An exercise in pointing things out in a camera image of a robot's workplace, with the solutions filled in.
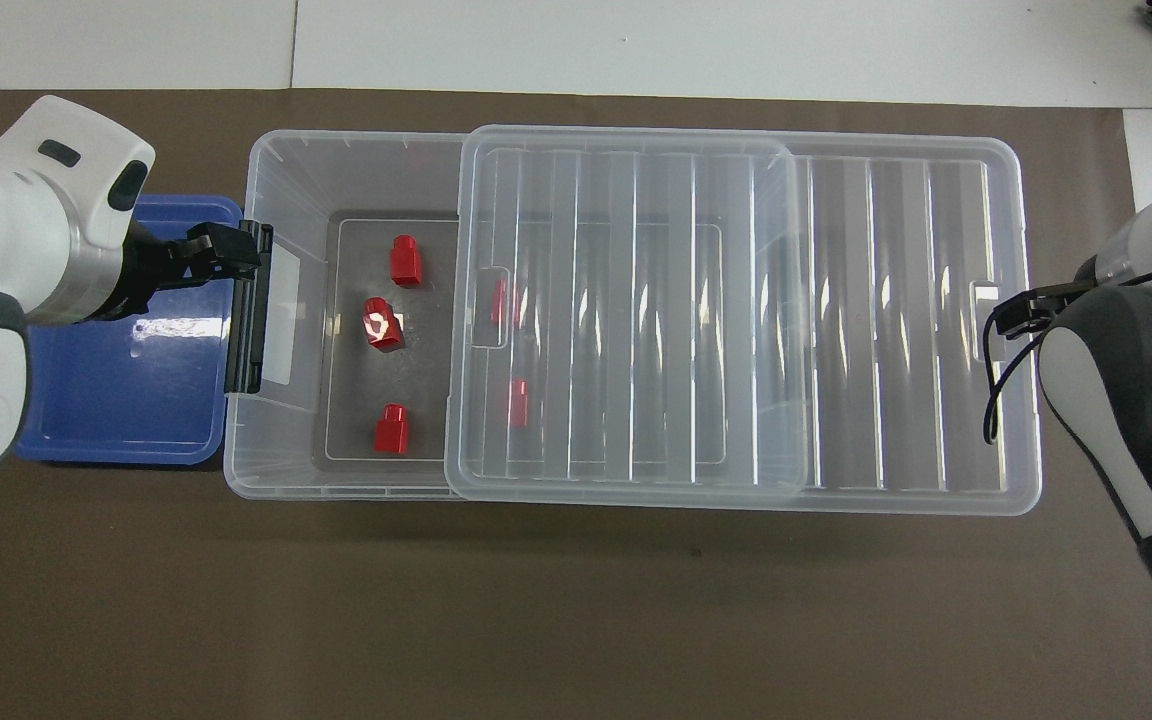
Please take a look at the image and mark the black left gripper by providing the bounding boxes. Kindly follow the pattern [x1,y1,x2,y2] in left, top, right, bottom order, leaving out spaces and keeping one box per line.
[116,222,264,323]

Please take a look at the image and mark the black box latch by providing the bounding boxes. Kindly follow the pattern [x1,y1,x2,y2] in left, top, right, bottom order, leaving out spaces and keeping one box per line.
[224,222,275,394]

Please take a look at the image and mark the clear ribbed plastic lid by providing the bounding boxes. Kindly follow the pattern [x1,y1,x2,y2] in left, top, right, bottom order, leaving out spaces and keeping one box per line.
[444,125,1045,517]

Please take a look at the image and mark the clear plastic storage box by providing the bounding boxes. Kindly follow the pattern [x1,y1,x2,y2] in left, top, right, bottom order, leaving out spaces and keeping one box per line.
[224,128,807,501]

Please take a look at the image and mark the blue plastic tray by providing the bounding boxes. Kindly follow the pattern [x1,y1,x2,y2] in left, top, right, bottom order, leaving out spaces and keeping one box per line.
[14,193,245,467]

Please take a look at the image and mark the brown paper mat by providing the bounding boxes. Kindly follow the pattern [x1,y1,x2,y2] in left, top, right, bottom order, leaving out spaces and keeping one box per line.
[0,88,1152,720]

